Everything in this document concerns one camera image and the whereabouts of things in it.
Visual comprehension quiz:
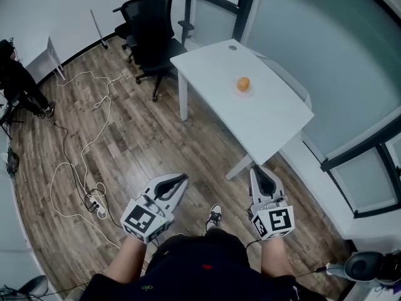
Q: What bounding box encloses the white leaning panel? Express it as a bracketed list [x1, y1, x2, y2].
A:
[89, 9, 109, 50]

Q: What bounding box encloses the long black cable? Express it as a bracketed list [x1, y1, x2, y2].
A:
[46, 119, 123, 230]

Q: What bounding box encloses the long white cable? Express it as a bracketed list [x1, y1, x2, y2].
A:
[49, 69, 128, 251]

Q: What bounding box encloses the person's black white shoe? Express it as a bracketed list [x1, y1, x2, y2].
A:
[204, 203, 224, 232]

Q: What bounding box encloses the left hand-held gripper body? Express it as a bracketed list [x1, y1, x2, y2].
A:
[120, 185, 175, 246]

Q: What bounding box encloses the small white desk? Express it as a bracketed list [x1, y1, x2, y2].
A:
[24, 36, 67, 85]

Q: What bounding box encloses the white table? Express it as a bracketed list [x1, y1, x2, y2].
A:
[169, 38, 315, 181]

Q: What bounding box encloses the person's right forearm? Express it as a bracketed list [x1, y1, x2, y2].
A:
[259, 237, 296, 278]

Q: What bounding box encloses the grey white device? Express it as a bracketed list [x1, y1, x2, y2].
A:
[325, 250, 387, 284]

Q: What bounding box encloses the small white plate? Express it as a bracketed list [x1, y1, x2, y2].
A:
[232, 85, 254, 99]

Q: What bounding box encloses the black mesh office chair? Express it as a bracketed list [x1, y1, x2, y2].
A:
[112, 0, 195, 102]

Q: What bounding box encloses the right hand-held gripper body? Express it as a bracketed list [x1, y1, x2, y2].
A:
[249, 196, 296, 241]

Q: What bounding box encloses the person's left forearm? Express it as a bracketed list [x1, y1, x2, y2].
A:
[102, 234, 159, 283]

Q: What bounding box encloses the person's dark shirt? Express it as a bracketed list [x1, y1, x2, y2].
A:
[80, 229, 319, 301]

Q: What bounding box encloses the white power strip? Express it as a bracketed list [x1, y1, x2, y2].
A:
[85, 195, 108, 219]

